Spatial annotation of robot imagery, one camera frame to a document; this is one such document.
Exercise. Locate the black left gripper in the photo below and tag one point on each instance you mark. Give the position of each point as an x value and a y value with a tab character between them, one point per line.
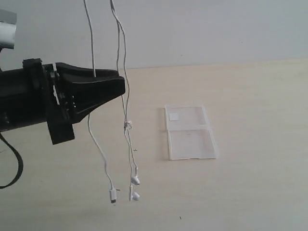
89	92

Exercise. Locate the white wired earphones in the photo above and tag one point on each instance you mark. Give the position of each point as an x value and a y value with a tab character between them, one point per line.
127	125

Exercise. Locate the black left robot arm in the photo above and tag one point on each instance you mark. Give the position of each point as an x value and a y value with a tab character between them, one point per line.
19	106

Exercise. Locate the clear plastic hinged case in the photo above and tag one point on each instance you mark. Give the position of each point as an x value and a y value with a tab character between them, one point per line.
188	133

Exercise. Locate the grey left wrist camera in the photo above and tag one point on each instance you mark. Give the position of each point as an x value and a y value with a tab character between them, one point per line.
8	22

